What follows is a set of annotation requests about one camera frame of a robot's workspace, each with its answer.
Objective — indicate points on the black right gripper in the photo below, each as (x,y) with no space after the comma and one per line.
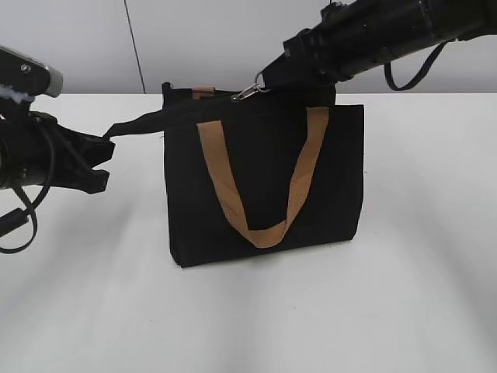
(307,59)

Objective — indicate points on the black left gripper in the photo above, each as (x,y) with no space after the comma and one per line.
(25,154)

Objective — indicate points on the silver carabiner zipper pull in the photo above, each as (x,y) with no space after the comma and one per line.
(250,91)

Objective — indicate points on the black tote bag tan handles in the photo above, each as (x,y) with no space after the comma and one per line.
(276,171)

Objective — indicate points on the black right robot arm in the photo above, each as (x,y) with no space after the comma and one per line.
(357,37)

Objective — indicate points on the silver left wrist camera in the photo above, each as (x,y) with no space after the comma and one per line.
(23,78)

